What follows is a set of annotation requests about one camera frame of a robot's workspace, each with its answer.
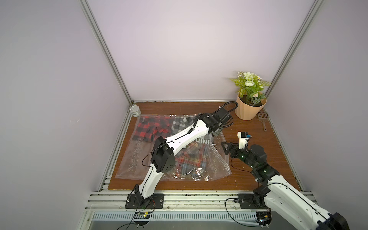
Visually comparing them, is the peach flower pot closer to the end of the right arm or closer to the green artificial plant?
the green artificial plant

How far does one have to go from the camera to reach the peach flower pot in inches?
38.1

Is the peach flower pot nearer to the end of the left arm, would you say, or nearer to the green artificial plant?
the green artificial plant

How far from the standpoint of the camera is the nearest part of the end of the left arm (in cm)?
59
